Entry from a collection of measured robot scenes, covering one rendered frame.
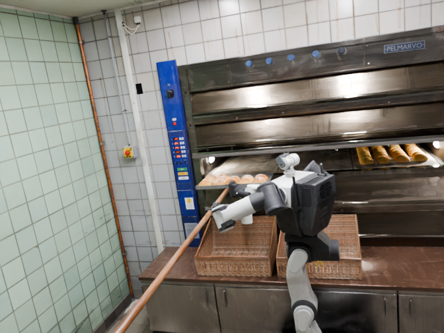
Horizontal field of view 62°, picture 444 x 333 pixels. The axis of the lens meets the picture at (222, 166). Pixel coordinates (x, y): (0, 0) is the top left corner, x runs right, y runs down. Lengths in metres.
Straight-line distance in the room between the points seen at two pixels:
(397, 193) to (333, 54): 1.09
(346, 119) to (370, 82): 0.30
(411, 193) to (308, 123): 0.88
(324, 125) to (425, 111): 0.66
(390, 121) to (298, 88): 0.68
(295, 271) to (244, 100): 1.36
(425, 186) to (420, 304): 0.81
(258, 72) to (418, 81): 1.08
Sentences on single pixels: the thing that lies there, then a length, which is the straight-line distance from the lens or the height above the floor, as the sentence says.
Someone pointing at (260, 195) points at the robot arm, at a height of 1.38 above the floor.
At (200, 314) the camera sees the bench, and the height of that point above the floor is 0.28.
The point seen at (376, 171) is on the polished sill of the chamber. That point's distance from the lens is 2.91.
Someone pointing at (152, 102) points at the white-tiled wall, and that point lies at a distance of 3.15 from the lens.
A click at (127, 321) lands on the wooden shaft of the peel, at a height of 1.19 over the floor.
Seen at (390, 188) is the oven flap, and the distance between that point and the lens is 2.97.
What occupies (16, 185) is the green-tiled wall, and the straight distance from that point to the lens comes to 2.76.
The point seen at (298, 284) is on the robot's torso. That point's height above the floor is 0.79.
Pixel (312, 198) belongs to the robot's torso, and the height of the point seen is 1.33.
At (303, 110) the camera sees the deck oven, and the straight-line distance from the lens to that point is 2.82.
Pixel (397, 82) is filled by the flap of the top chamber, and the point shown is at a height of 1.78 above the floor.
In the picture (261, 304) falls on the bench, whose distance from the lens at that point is 2.79.
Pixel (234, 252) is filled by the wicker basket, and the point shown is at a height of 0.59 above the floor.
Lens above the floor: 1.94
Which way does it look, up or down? 13 degrees down
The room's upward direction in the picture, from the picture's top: 8 degrees counter-clockwise
